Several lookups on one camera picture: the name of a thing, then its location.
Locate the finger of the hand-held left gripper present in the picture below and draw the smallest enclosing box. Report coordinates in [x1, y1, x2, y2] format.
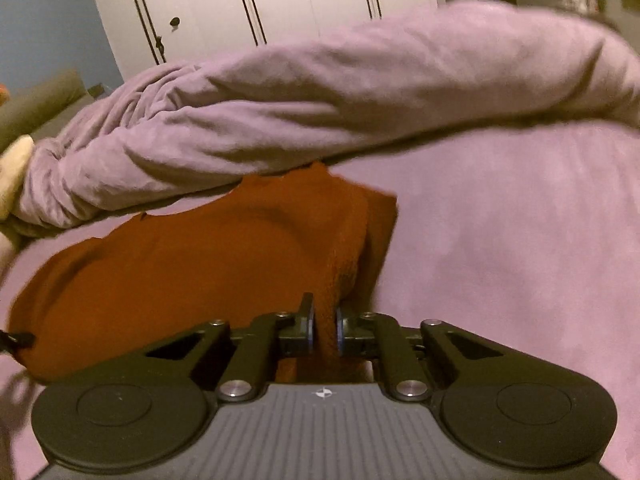
[0, 328, 37, 357]

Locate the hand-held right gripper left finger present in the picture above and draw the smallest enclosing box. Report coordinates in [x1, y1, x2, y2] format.
[144, 292, 317, 404]

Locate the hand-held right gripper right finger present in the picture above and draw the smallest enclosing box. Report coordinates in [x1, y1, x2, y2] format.
[335, 306, 507, 403]

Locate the brown buttoned cardigan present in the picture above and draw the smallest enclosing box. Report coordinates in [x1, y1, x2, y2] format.
[7, 160, 399, 387]

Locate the yellow face plush toy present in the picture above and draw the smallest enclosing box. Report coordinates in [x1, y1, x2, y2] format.
[0, 135, 36, 222]

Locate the lilac duvet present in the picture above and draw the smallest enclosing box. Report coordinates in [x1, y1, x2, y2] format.
[10, 0, 640, 230]

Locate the green cushion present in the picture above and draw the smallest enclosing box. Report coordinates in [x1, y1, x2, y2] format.
[0, 67, 95, 155]

